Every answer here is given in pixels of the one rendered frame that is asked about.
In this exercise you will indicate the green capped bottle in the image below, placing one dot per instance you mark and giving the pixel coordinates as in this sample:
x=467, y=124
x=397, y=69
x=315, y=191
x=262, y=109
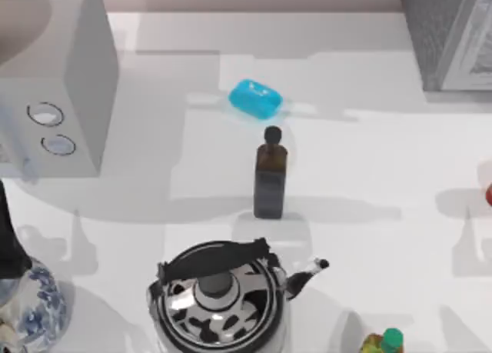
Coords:
x=385, y=341

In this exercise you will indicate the grey cabinet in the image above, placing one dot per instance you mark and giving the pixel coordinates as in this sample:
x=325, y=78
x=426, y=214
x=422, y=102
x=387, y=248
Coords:
x=449, y=34

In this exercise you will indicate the pale microwave oven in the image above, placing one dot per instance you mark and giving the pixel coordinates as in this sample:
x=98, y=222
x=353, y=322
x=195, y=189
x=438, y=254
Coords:
x=57, y=72

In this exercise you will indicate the blue and white vase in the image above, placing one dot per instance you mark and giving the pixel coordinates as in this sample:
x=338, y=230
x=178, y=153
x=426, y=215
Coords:
x=34, y=307

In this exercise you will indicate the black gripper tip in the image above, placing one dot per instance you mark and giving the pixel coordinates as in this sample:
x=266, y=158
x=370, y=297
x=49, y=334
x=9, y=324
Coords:
x=9, y=234

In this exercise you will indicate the dark brown bottle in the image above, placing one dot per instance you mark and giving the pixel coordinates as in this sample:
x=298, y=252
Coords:
x=270, y=184

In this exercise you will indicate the red round object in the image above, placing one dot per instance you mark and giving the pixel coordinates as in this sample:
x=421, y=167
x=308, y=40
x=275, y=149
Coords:
x=489, y=195

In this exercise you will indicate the round microwave knob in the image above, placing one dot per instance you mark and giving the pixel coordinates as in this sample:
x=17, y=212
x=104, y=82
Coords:
x=45, y=114
x=58, y=144

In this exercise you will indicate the blue soap bar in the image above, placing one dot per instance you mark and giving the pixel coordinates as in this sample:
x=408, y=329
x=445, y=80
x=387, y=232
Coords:
x=255, y=99

